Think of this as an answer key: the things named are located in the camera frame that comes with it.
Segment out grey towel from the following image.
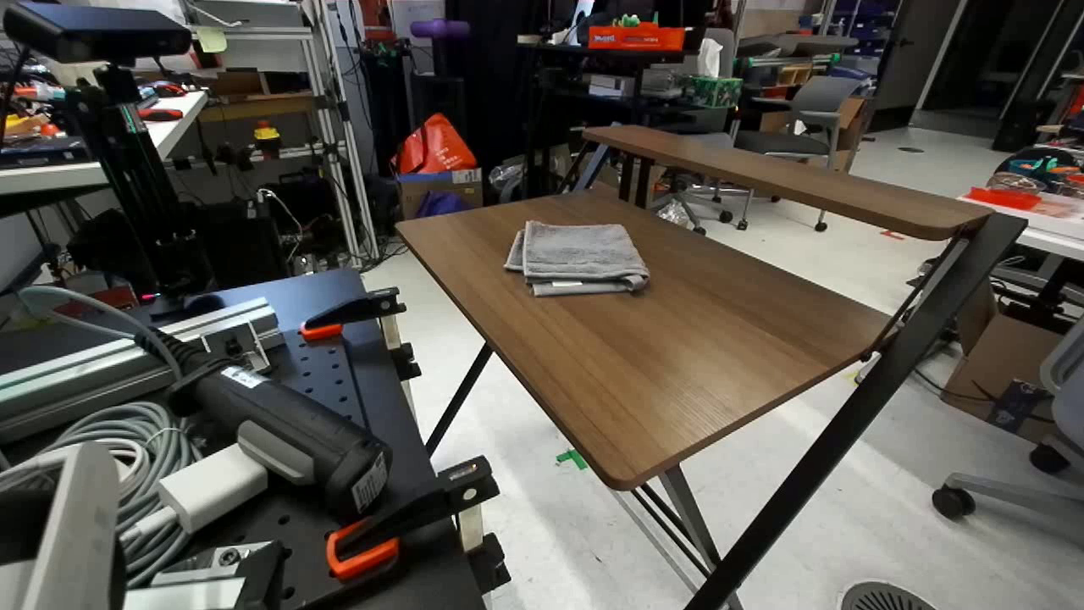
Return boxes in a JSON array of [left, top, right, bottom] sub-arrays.
[[504, 221, 650, 298]]

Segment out orange bag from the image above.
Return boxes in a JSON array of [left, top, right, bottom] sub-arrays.
[[393, 112, 476, 174]]

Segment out black orange clamp rear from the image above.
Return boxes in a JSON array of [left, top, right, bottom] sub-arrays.
[[298, 289, 403, 343]]

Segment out black orange clamp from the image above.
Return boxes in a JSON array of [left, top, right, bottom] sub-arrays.
[[326, 456, 498, 583], [298, 289, 403, 343]]

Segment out wooden table with shelf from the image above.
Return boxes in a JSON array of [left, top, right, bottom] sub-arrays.
[[401, 127, 1022, 610]]

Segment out black cylindrical device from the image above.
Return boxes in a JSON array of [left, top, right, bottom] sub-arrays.
[[160, 333, 393, 521]]

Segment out black orange clamp front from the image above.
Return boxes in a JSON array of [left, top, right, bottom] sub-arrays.
[[326, 456, 498, 583]]

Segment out grey office chair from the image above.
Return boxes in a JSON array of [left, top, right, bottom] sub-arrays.
[[650, 71, 873, 239]]

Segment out cardboard box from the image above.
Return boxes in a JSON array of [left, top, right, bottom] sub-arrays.
[[941, 317, 1060, 440]]

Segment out black camera on tripod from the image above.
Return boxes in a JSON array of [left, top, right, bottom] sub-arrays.
[[3, 0, 213, 293]]

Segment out grey coiled cable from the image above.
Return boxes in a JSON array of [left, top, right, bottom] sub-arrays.
[[0, 286, 196, 591]]

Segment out aluminium rail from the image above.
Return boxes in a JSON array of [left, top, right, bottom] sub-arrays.
[[0, 298, 280, 444]]

